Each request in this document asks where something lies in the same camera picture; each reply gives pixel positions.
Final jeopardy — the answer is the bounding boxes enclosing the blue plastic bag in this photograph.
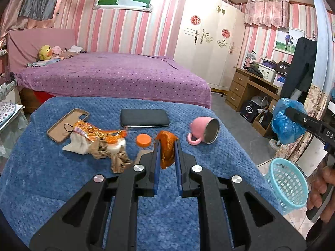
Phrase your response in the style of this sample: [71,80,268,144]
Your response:
[271,98,307,145]

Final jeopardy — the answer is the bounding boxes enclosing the white round container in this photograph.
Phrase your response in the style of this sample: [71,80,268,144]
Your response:
[107,138,126,154]

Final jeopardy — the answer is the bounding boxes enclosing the wooden desk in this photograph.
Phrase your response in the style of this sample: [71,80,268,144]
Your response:
[225,67,279,137]

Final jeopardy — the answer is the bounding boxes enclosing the purple dotted bed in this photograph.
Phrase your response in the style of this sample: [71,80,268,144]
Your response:
[16,52,212,108]

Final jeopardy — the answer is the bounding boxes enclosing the blue fleece blanket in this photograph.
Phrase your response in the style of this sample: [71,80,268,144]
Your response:
[1,97,282,250]

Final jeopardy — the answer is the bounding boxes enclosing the brown phone case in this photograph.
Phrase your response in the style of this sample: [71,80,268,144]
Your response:
[46,108,90,144]

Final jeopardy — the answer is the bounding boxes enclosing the orange snack wrapper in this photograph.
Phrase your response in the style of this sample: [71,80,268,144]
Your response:
[73,121,127,144]

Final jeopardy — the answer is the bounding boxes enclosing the pink window valance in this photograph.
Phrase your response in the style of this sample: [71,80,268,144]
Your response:
[244,0,290,28]

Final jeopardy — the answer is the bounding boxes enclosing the orange bottle cap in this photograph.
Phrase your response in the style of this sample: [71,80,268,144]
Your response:
[136,133,152,148]

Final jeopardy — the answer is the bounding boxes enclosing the pink steel mug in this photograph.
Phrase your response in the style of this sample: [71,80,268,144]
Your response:
[187,116,220,146]

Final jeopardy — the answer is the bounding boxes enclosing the teal plastic basket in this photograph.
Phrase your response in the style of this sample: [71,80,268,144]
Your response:
[265,158,309,215]

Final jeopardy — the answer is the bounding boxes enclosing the small framed photo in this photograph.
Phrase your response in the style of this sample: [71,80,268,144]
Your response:
[274,27,305,56]

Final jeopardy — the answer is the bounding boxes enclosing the white wardrobe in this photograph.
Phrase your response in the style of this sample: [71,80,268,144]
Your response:
[167,0,245,91]

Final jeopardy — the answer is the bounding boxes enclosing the pink headboard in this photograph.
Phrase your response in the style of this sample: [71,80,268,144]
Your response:
[6,28,76,74]

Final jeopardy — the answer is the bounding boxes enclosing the orange peel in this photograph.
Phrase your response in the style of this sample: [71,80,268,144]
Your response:
[156,130,178,169]

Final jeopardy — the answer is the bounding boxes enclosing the black phone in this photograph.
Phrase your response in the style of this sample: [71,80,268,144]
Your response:
[120,109,170,128]

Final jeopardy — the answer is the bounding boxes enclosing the yellow duck plush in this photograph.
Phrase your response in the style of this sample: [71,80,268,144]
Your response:
[39,45,53,61]

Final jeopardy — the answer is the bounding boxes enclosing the dark hanging garment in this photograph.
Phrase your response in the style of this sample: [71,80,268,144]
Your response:
[280,37,317,103]

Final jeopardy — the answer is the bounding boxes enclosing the person's right hand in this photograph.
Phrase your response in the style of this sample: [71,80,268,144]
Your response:
[307,160,335,223]

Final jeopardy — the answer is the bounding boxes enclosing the crumpled brown paper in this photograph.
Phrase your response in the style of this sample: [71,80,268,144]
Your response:
[89,140,133,174]

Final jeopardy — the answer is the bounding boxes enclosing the crumpled beige tissue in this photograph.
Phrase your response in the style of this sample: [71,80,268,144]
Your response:
[62,132,91,155]

